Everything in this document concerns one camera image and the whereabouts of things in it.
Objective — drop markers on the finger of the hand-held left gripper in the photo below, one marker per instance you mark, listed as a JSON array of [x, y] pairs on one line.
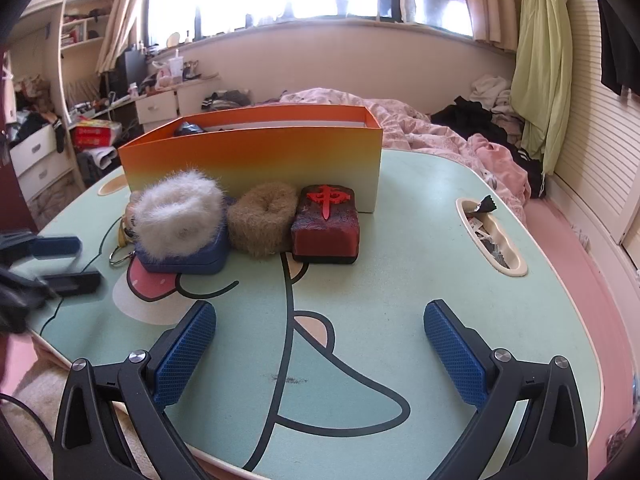
[[55, 246], [75, 282]]

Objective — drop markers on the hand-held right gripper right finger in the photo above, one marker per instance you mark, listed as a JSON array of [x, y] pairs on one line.
[[455, 355]]

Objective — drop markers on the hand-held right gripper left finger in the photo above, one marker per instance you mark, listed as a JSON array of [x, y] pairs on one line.
[[185, 355]]

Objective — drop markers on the blue tin box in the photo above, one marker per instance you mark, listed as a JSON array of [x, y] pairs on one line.
[[200, 262]]

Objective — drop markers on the white fluffy scrunchie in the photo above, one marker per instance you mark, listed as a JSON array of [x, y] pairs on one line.
[[175, 210]]

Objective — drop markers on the brown fluffy scrunchie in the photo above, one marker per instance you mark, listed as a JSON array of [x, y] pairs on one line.
[[250, 225]]

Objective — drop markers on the orange cardboard box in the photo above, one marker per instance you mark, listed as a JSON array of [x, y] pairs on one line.
[[260, 160]]

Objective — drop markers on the green cartoon desktop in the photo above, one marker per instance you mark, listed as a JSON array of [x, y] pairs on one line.
[[380, 280]]

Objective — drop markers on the white drawer unit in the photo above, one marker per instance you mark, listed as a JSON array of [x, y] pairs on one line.
[[35, 150]]

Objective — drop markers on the red tissue pack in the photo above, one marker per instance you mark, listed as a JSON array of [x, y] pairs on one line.
[[92, 135]]

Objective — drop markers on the pink bed sheet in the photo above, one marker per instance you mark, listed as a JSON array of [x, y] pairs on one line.
[[590, 285]]

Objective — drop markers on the black wrapper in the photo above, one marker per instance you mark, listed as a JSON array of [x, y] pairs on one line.
[[485, 203]]

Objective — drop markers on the small white drawer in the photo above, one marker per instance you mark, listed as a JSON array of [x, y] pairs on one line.
[[157, 107]]

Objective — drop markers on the dark pouch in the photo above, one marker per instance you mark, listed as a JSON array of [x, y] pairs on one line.
[[189, 129]]

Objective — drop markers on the dark patterned cloth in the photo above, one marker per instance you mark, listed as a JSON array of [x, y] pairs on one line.
[[620, 440]]

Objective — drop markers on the black box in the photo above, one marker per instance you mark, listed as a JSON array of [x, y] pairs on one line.
[[131, 67]]

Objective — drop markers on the pink plush toy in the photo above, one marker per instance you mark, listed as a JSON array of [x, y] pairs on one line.
[[162, 77]]

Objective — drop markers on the white cup with straw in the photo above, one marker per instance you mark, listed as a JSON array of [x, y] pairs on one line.
[[176, 67]]

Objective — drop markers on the pink quilt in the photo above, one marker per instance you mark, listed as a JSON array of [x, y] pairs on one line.
[[440, 135]]

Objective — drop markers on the dark striped clothing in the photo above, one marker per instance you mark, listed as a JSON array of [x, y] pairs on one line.
[[225, 99]]

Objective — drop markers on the beige curtain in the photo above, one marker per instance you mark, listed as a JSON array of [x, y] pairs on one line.
[[492, 5], [122, 20]]

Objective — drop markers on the round mirror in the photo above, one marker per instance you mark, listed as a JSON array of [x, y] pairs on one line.
[[172, 38]]

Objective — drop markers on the black clothes pile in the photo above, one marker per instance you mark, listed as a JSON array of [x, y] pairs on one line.
[[465, 115]]

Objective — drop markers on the white louvered closet doors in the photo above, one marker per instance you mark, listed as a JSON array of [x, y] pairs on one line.
[[595, 150]]

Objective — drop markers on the white clothes pile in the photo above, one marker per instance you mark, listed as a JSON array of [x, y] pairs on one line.
[[487, 87]]

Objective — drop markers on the green hanging cloth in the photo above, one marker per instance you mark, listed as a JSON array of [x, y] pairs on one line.
[[542, 60]]

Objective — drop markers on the black hanging garment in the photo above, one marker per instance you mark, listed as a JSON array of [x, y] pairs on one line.
[[617, 50]]

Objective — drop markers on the white wall shelf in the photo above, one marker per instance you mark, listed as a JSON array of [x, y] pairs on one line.
[[80, 44]]

